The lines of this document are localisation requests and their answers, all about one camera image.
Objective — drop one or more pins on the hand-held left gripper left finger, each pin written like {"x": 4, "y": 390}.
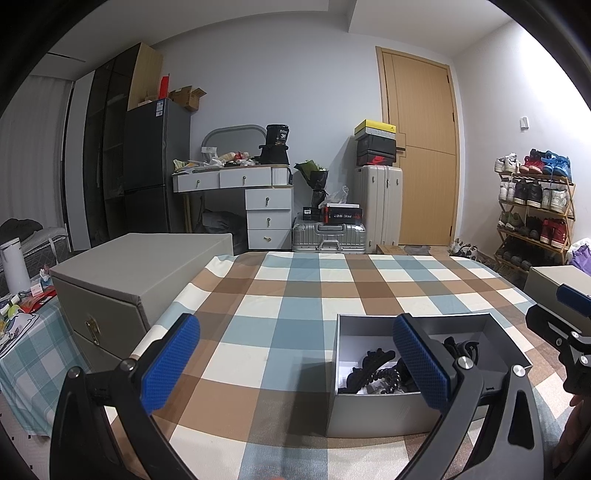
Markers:
{"x": 171, "y": 364}

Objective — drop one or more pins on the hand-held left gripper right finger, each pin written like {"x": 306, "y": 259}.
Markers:
{"x": 420, "y": 364}

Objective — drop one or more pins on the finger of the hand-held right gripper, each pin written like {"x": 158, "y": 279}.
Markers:
{"x": 549, "y": 321}
{"x": 575, "y": 300}

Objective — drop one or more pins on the black toothed hair clip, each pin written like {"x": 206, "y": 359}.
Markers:
{"x": 378, "y": 357}

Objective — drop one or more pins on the black fuzzy hair clip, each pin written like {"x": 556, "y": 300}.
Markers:
{"x": 360, "y": 381}

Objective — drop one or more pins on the silver cardboard box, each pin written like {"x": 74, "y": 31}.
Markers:
{"x": 369, "y": 415}

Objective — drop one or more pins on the person's right hand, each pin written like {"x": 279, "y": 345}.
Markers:
{"x": 577, "y": 429}

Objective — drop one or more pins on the grey storage box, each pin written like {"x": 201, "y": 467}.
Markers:
{"x": 542, "y": 279}
{"x": 138, "y": 258}

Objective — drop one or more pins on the purple bag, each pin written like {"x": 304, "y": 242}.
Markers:
{"x": 581, "y": 261}

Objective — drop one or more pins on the wooden shoe rack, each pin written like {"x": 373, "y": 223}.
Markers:
{"x": 531, "y": 239}

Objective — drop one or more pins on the pile of floor shoes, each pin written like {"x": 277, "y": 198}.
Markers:
{"x": 468, "y": 251}

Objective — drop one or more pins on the shoe rack with shoes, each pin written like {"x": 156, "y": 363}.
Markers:
{"x": 533, "y": 194}

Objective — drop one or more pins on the grey floor mat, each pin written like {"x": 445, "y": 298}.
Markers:
{"x": 418, "y": 249}

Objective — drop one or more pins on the small wooden box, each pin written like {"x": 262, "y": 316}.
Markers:
{"x": 390, "y": 249}

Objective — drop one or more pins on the teal checked cloth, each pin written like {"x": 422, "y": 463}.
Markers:
{"x": 37, "y": 369}

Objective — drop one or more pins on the checked tablecloth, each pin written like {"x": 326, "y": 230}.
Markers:
{"x": 295, "y": 300}

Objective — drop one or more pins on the grey cloth bundle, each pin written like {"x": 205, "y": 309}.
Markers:
{"x": 224, "y": 228}

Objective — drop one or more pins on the silver hard suitcase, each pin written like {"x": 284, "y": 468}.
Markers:
{"x": 328, "y": 237}

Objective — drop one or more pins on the side table clutter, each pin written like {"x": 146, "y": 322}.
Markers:
{"x": 27, "y": 300}

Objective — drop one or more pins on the white hard suitcase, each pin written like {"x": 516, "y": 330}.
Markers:
{"x": 378, "y": 207}

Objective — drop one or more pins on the black box with red print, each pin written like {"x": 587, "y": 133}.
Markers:
{"x": 342, "y": 214}

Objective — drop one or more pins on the white dressing table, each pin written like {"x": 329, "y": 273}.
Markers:
{"x": 268, "y": 221}

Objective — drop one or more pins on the grey quilted mattress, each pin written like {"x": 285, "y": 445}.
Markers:
{"x": 46, "y": 242}

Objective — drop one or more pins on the wooden door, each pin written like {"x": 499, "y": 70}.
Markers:
{"x": 425, "y": 184}

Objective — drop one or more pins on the white thermos bottle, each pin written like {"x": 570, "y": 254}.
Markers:
{"x": 16, "y": 267}

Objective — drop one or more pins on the small black box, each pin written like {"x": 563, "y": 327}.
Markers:
{"x": 312, "y": 214}

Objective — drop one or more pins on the clear plastic bag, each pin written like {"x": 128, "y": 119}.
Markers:
{"x": 339, "y": 194}

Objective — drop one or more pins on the dark clothes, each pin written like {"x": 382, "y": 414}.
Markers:
{"x": 18, "y": 228}

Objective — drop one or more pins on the pile of dressing table clutter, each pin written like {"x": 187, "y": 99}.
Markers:
{"x": 217, "y": 161}

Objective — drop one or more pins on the black and red shoe box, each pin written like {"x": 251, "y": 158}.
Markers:
{"x": 376, "y": 159}

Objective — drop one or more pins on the black wrapped bouquet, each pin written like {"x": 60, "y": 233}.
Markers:
{"x": 316, "y": 180}

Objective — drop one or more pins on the dark grey refrigerator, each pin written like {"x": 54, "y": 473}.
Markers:
{"x": 147, "y": 152}

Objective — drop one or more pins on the grey oval mirror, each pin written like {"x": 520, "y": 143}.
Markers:
{"x": 231, "y": 138}

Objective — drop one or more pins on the dark glass wardrobe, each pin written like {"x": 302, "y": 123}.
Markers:
{"x": 106, "y": 138}

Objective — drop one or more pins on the yellow shoe box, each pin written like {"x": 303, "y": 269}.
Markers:
{"x": 374, "y": 128}

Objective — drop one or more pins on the black paper bag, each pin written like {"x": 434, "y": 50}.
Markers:
{"x": 274, "y": 145}

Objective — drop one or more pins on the white curtain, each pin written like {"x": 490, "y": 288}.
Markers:
{"x": 32, "y": 152}

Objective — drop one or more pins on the open cardboard box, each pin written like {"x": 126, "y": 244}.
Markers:
{"x": 187, "y": 98}

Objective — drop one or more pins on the red paper bag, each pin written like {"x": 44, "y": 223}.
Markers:
{"x": 164, "y": 87}

